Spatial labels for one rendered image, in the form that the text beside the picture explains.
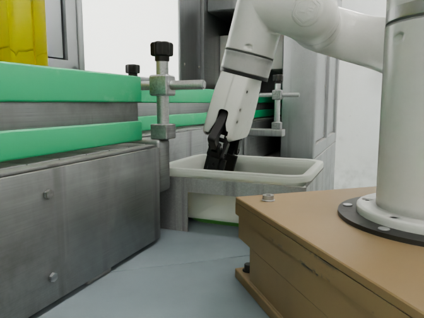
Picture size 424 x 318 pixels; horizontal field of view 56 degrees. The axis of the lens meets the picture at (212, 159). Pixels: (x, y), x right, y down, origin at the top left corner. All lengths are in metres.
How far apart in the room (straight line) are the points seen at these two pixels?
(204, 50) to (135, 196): 0.99
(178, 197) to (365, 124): 3.57
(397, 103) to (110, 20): 0.70
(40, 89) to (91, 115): 0.08
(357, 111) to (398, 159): 3.73
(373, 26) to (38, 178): 0.51
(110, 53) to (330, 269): 0.73
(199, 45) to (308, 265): 1.17
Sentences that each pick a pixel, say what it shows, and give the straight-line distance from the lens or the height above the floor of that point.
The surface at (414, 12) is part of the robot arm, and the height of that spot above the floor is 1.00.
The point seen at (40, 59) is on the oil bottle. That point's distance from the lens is 0.55.
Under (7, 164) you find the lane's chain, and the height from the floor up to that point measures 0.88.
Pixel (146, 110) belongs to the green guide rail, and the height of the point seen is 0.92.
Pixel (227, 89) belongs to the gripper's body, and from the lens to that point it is 0.58.
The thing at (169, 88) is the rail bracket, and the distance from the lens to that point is 0.52.
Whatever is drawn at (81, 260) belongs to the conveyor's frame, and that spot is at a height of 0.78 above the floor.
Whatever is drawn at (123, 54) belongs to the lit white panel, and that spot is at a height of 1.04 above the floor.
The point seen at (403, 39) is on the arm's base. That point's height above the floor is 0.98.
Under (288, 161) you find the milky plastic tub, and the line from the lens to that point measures 0.68.
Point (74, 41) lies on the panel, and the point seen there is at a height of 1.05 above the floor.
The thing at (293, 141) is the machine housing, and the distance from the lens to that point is 1.34.
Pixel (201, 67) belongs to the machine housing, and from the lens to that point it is 1.41.
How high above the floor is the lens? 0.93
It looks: 8 degrees down
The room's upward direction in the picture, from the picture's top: straight up
